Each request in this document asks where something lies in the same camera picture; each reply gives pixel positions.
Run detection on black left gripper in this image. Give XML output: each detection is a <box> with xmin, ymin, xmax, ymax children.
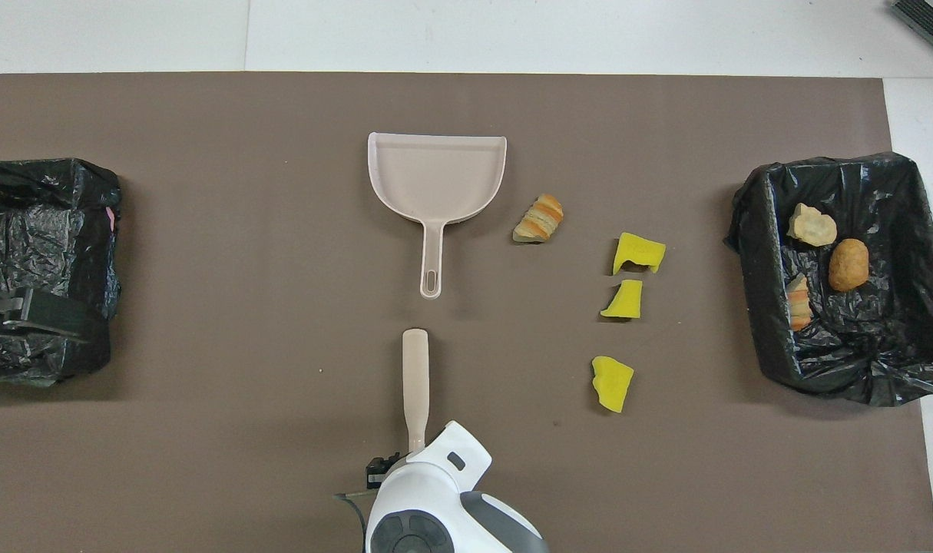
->
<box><xmin>0</xmin><ymin>290</ymin><xmax>111</xmax><ymax>362</ymax></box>

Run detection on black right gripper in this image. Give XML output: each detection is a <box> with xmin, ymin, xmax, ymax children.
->
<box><xmin>366</xmin><ymin>453</ymin><xmax>402</xmax><ymax>490</ymax></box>

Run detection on beige brush black bristles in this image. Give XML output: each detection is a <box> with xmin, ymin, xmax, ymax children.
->
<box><xmin>402</xmin><ymin>328</ymin><xmax>430</xmax><ymax>455</ymax></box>

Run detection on yellow sponge piece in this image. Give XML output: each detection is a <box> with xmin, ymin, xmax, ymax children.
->
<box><xmin>600</xmin><ymin>280</ymin><xmax>644</xmax><ymax>320</ymax></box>
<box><xmin>591</xmin><ymin>356</ymin><xmax>635</xmax><ymax>414</ymax></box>
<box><xmin>613</xmin><ymin>233</ymin><xmax>667</xmax><ymax>276</ymax></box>

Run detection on striped croissant piece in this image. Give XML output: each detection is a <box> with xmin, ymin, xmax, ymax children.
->
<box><xmin>512</xmin><ymin>194</ymin><xmax>564</xmax><ymax>244</ymax></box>
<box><xmin>786</xmin><ymin>273</ymin><xmax>812</xmax><ymax>331</ymax></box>

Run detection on beige plastic dustpan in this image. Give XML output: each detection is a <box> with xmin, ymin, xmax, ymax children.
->
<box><xmin>367</xmin><ymin>132</ymin><xmax>508</xmax><ymax>300</ymax></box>

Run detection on pale bread chunk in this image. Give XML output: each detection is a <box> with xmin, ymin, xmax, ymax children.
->
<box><xmin>788</xmin><ymin>203</ymin><xmax>838</xmax><ymax>248</ymax></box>

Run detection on brown bread roll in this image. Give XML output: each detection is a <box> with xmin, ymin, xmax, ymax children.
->
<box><xmin>829</xmin><ymin>238</ymin><xmax>871</xmax><ymax>293</ymax></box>

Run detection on bin with black bag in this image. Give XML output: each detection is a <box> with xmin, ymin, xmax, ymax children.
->
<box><xmin>0</xmin><ymin>159</ymin><xmax>121</xmax><ymax>386</ymax></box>
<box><xmin>726</xmin><ymin>152</ymin><xmax>933</xmax><ymax>408</ymax></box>

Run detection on brown table mat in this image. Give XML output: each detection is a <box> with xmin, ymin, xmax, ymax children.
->
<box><xmin>0</xmin><ymin>72</ymin><xmax>933</xmax><ymax>553</ymax></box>

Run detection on dark ribbed object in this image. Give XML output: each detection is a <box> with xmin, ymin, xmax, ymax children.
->
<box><xmin>891</xmin><ymin>0</ymin><xmax>933</xmax><ymax>66</ymax></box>

